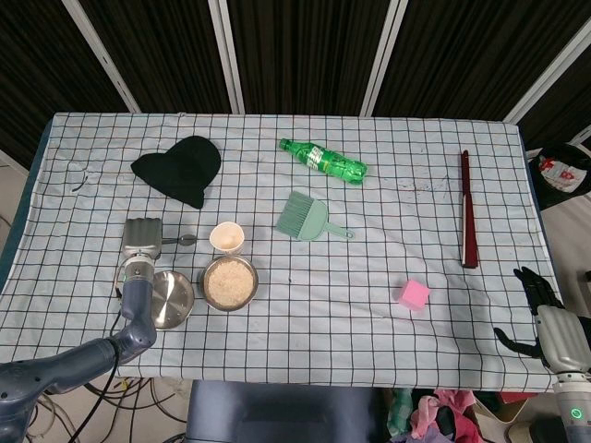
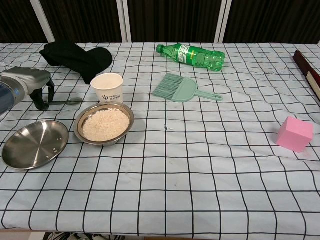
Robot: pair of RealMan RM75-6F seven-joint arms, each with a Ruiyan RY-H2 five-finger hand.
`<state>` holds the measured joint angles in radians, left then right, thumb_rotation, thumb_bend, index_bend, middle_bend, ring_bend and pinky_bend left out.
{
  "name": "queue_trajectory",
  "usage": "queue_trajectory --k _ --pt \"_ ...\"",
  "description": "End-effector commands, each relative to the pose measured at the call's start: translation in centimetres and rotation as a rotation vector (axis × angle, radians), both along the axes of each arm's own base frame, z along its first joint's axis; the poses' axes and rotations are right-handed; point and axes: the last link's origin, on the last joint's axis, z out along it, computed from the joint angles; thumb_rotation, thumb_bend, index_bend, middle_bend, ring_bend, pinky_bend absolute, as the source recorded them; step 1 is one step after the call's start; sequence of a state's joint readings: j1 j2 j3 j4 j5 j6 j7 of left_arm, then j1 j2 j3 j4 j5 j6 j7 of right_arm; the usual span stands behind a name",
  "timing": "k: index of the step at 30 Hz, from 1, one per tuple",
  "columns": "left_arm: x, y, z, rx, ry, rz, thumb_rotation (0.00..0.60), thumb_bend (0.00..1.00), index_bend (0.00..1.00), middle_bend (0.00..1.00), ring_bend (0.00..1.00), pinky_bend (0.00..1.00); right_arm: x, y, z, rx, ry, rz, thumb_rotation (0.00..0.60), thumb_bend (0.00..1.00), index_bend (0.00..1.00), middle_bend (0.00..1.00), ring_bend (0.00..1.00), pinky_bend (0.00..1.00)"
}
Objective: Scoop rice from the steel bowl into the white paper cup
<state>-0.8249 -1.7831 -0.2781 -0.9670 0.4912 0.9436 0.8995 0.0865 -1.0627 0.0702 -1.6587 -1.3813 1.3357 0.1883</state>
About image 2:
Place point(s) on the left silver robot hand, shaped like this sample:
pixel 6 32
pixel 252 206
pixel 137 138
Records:
pixel 30 77

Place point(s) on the metal spoon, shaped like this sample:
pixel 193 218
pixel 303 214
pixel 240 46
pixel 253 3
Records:
pixel 74 100

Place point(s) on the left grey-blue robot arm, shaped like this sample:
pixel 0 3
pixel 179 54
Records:
pixel 10 96

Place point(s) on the metal bowl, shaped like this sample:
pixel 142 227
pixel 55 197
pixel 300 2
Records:
pixel 79 127

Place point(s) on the white paper cup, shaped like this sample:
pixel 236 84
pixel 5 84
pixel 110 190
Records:
pixel 107 93

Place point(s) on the black knit hat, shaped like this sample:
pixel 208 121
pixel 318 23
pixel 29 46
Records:
pixel 75 58

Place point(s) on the shallow metal plate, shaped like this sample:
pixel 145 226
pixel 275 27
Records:
pixel 32 145

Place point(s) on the green mini brush with dustpan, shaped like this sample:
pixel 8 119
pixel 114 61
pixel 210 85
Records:
pixel 180 90

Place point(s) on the green plastic bottle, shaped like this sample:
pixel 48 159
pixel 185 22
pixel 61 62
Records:
pixel 192 56

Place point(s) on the checked white tablecloth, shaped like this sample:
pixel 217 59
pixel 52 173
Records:
pixel 175 175

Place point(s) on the pink foam cube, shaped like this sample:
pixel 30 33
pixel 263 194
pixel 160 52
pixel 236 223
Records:
pixel 293 136

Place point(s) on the white partition post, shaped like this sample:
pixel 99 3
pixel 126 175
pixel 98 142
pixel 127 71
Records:
pixel 223 21
pixel 43 22
pixel 125 21

